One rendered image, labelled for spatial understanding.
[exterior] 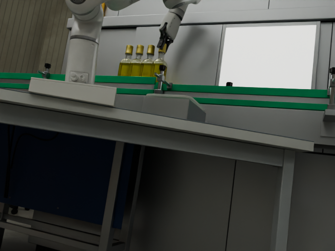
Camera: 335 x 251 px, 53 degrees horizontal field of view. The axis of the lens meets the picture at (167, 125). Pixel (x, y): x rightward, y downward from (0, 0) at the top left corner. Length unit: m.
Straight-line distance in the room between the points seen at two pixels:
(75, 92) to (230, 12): 0.97
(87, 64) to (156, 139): 0.33
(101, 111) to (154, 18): 0.94
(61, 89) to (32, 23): 3.97
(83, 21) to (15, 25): 3.85
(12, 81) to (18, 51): 3.02
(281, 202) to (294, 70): 0.63
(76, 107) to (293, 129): 0.78
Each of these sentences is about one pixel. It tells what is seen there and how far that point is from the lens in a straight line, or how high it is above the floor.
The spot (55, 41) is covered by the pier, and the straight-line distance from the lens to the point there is 4.72.
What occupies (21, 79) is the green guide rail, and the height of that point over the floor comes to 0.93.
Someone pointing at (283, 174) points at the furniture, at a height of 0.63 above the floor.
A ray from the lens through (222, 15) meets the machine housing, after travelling 1.74.
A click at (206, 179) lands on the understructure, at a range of 1.57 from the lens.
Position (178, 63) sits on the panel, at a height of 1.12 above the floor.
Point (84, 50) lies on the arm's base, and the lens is 1.13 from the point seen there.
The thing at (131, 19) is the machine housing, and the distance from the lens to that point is 1.92.
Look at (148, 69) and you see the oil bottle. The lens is 1.57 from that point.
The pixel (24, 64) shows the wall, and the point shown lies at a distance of 4.81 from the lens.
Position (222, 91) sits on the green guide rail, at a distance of 1.41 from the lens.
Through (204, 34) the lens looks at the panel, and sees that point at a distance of 1.71.
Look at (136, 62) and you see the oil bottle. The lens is 1.61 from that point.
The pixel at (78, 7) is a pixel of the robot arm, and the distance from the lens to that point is 1.11.
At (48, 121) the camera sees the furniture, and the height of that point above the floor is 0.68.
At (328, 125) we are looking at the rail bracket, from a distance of 1.33.
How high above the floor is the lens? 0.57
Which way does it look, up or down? 8 degrees up
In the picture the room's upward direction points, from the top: 8 degrees clockwise
